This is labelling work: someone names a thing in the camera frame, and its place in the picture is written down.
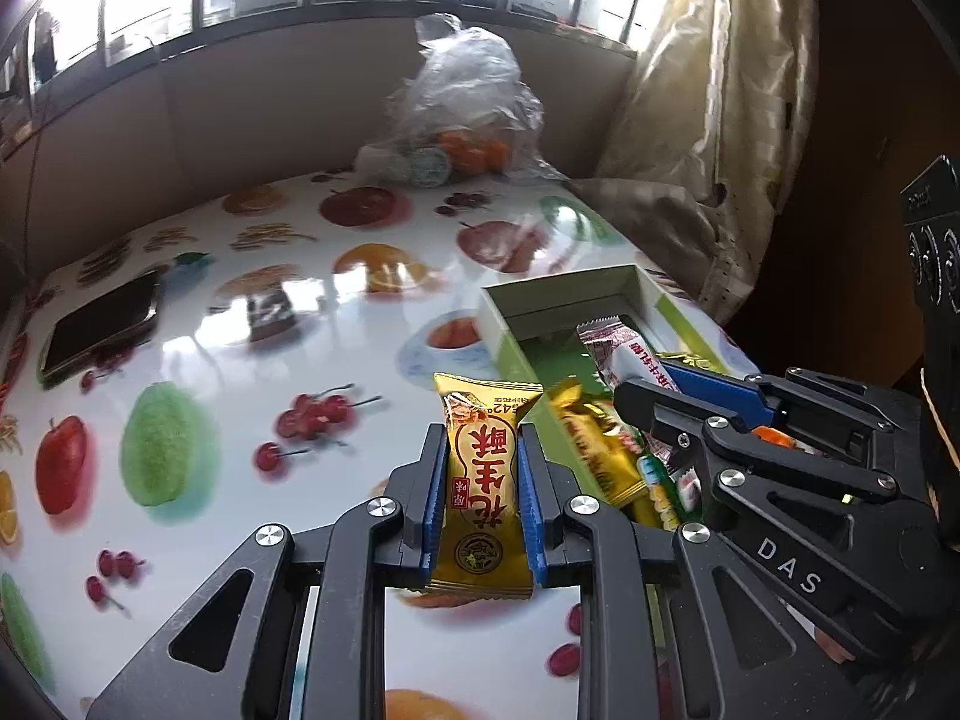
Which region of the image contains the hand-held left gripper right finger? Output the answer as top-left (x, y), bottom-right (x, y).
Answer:
top-left (516, 424), bottom-right (800, 720)

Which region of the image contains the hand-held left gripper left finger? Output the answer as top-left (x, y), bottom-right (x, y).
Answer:
top-left (84, 424), bottom-right (451, 720)

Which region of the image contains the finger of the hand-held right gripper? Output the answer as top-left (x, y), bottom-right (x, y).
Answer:
top-left (658, 357), bottom-right (925, 436)
top-left (613, 379), bottom-right (899, 505)

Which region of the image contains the small gold snack packet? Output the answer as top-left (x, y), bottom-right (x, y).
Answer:
top-left (430, 371), bottom-right (545, 602)
top-left (546, 379), bottom-right (650, 507)

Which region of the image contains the silver snack packet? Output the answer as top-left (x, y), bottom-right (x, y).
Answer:
top-left (576, 319), bottom-right (680, 395)

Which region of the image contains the green cardboard box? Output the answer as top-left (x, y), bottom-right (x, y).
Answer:
top-left (478, 264), bottom-right (762, 533)

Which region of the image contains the orange fruit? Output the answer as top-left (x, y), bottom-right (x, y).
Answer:
top-left (439, 131), bottom-right (515, 173)

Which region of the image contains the beige patterned curtain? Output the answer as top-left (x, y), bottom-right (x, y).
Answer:
top-left (600, 0), bottom-right (818, 196)

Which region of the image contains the black smartphone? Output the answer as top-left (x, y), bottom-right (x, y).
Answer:
top-left (37, 270), bottom-right (162, 383)

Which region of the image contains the clear plastic bag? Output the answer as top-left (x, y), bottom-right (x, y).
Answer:
top-left (354, 13), bottom-right (571, 188)

